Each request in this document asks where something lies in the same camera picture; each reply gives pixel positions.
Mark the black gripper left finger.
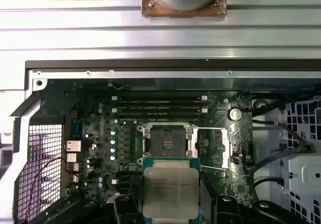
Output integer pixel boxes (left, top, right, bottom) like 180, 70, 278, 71
26, 194, 144, 224

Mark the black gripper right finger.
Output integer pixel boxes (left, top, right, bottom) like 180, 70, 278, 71
200, 183, 305, 224

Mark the silver green CPU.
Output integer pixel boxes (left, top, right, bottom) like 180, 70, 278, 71
142, 158, 201, 221

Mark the black RAM slot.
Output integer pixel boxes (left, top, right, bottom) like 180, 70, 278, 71
111, 95, 209, 102
116, 171, 143, 179
115, 113, 209, 120
115, 101, 209, 108
111, 178, 143, 185
111, 107, 209, 114

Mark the CPU socket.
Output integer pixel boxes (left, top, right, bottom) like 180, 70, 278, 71
137, 122, 199, 165

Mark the green motherboard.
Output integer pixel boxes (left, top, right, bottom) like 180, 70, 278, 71
61, 83, 254, 209

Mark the silver metal disk bay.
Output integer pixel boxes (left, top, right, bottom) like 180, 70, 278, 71
280, 95, 321, 224

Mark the teal pin connector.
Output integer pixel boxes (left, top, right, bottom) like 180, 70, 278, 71
71, 120, 84, 138

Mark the silver coin battery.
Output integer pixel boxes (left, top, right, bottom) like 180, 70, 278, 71
227, 107, 243, 122

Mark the black silver PC case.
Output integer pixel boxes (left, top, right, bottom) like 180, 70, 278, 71
0, 59, 321, 224

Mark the thick black cable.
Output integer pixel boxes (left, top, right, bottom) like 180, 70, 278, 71
252, 176, 285, 193

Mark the brown square base plate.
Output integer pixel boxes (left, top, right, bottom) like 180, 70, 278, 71
140, 0, 228, 19

